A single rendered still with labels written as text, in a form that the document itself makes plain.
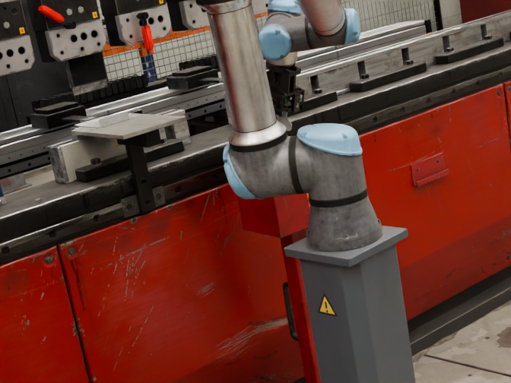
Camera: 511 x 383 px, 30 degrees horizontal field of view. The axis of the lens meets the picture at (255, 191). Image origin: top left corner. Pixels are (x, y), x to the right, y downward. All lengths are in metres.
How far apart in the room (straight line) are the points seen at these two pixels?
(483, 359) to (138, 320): 1.17
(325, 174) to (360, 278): 0.21
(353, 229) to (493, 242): 1.60
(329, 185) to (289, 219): 0.55
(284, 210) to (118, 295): 0.46
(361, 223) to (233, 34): 0.44
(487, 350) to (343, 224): 1.40
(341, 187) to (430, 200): 1.30
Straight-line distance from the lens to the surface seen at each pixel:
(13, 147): 2.65
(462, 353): 3.16
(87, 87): 2.49
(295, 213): 2.38
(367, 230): 1.85
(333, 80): 2.94
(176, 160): 2.45
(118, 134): 2.25
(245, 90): 1.80
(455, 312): 3.34
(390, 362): 1.95
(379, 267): 1.88
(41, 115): 2.66
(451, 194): 3.18
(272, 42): 2.08
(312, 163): 1.82
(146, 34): 2.48
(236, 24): 1.77
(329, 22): 1.99
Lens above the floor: 1.37
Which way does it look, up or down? 15 degrees down
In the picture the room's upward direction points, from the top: 10 degrees counter-clockwise
